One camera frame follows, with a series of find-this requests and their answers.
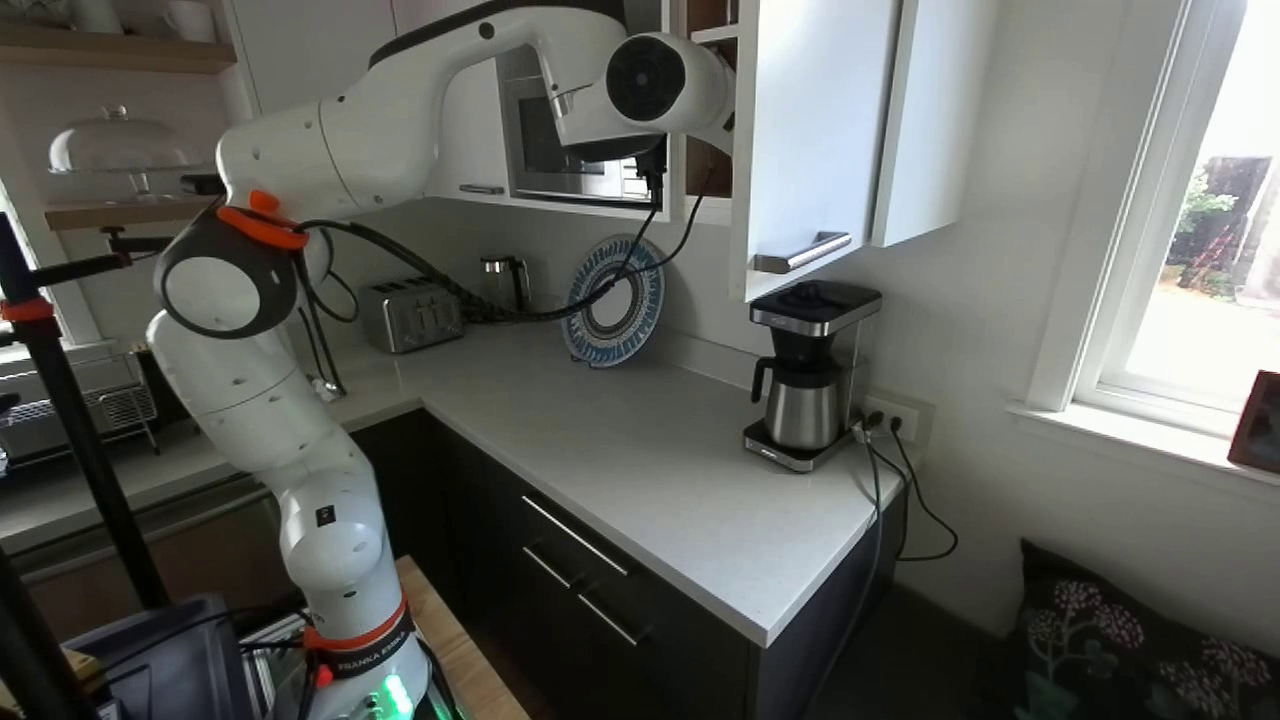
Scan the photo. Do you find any white wall socket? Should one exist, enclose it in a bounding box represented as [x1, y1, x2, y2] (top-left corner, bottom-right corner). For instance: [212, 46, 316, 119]
[860, 394, 922, 443]

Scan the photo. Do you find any chrome kettle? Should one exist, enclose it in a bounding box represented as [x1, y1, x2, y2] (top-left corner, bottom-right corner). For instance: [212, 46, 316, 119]
[479, 255, 532, 312]

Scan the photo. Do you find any black and steel coffee maker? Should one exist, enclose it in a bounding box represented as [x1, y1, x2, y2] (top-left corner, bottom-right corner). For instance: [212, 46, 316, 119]
[742, 280, 884, 474]

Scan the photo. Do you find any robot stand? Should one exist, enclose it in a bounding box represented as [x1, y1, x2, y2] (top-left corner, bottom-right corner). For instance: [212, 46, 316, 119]
[395, 556, 531, 720]

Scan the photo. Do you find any dark picture frame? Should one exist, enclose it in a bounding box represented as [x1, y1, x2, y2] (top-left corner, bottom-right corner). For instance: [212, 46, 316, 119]
[1227, 370, 1280, 475]

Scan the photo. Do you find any black cable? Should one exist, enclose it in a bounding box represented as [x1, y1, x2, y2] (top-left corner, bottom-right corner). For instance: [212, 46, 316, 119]
[886, 420, 960, 563]
[800, 418, 891, 720]

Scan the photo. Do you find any glass cake dome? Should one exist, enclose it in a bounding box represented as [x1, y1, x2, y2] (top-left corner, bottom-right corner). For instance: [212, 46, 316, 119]
[47, 104, 193, 198]

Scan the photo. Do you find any microwave door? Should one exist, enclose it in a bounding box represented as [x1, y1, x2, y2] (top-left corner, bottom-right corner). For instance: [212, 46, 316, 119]
[495, 44, 669, 209]

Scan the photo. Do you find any silver toaster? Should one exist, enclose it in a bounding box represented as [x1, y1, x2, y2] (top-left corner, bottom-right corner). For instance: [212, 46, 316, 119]
[358, 277, 465, 355]

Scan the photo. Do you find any blue patterned decorative plate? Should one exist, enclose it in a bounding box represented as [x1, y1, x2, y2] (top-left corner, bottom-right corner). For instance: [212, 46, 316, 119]
[561, 235, 667, 369]

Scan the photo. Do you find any wooden wall shelf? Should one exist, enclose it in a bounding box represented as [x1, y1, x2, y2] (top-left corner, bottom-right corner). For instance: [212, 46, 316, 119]
[0, 24, 239, 77]
[43, 194, 227, 233]

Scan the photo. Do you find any white cabinet door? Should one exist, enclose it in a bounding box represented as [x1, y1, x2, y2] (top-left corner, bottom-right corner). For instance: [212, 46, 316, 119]
[870, 0, 1002, 249]
[729, 0, 907, 303]
[392, 0, 513, 201]

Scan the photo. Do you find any wall cabinet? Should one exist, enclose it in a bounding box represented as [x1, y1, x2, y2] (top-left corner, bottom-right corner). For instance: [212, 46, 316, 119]
[390, 0, 1002, 303]

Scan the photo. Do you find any silver cabinet door handle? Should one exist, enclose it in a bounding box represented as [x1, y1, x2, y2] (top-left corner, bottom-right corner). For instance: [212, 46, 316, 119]
[752, 231, 854, 276]

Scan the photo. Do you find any steel coffee carafe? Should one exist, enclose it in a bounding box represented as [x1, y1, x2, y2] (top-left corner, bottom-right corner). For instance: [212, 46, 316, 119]
[751, 354, 847, 452]

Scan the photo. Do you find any short silver drawer handle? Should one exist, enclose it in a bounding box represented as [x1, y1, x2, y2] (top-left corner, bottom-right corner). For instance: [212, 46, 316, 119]
[521, 544, 575, 590]

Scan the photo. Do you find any blue grey box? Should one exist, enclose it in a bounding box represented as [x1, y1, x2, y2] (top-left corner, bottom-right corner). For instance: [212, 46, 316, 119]
[58, 594, 256, 720]

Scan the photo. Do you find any dark floral cushion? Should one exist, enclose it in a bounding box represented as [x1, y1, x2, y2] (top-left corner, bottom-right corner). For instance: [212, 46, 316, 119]
[1012, 539, 1280, 720]

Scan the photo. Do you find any white mug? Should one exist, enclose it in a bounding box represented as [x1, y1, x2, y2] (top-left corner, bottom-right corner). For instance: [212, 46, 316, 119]
[163, 0, 218, 44]

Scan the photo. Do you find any long silver drawer handle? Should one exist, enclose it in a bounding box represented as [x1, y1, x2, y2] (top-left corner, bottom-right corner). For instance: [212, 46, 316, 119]
[519, 494, 633, 578]

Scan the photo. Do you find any window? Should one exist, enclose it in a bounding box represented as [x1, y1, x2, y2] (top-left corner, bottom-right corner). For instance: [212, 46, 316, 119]
[1025, 0, 1280, 443]

